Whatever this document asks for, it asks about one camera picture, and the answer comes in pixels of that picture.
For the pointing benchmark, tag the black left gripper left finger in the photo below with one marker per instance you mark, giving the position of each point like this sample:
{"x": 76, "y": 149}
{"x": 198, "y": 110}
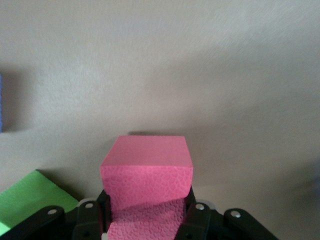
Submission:
{"x": 50, "y": 225}

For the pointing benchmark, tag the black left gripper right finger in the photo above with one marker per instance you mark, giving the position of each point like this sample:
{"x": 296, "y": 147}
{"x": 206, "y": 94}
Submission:
{"x": 220, "y": 227}

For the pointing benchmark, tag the red foam cube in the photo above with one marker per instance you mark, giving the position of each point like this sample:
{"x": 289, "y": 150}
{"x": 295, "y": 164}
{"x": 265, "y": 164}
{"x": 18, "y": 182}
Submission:
{"x": 147, "y": 162}

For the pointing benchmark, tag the purple foam cube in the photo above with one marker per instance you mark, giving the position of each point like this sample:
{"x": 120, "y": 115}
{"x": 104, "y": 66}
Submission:
{"x": 1, "y": 100}

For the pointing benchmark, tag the green foam cube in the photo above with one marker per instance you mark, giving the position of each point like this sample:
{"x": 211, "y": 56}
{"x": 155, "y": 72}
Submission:
{"x": 30, "y": 195}

